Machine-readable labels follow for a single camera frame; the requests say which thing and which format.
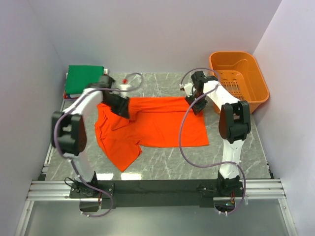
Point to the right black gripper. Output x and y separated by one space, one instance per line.
198 108

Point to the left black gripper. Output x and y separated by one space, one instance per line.
122 109

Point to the orange t shirt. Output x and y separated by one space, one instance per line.
158 122

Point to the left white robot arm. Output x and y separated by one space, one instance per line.
69 136

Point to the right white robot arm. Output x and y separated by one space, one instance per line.
234 125

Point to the folded green t shirt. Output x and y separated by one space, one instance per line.
79 76

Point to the orange plastic basket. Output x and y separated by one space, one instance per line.
241 76

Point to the black base beam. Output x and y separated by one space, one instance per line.
158 193

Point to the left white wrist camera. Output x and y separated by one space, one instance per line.
124 86

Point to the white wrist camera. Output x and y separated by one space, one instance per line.
187 88
124 86

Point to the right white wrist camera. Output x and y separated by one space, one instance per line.
187 88

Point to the aluminium rail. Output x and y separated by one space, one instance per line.
59 191

